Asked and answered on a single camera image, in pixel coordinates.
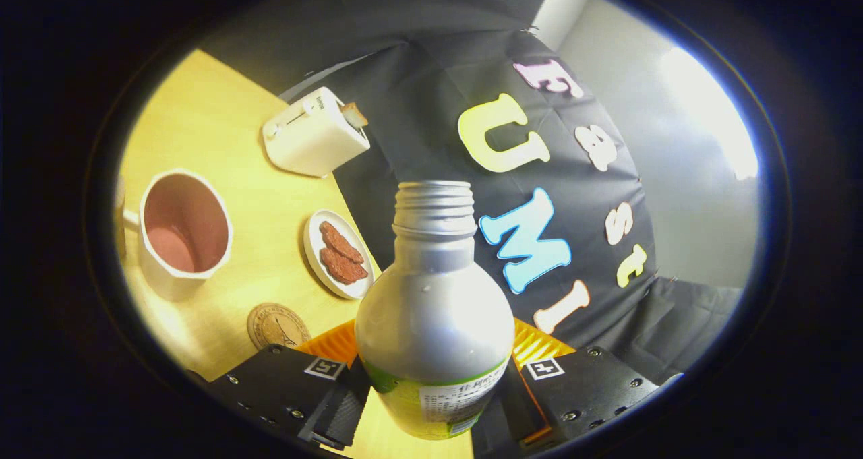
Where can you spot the round cork coaster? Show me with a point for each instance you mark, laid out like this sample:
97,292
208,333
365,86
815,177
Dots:
273,327

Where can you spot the white toaster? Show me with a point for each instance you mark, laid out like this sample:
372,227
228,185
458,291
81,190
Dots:
310,142

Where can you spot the silver bottle green label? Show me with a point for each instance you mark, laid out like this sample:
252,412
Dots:
435,317

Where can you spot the toast slice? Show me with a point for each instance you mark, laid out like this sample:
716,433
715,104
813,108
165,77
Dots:
354,115

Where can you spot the white oval plate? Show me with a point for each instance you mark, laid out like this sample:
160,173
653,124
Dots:
311,243

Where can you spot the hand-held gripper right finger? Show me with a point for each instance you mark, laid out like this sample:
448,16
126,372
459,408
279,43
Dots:
520,408

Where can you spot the wooden table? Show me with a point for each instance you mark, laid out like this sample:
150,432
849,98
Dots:
202,108

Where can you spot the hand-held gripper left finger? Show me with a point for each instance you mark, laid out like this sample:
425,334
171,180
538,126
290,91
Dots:
340,408

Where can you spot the brown meat slice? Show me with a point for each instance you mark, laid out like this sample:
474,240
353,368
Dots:
344,268
340,242

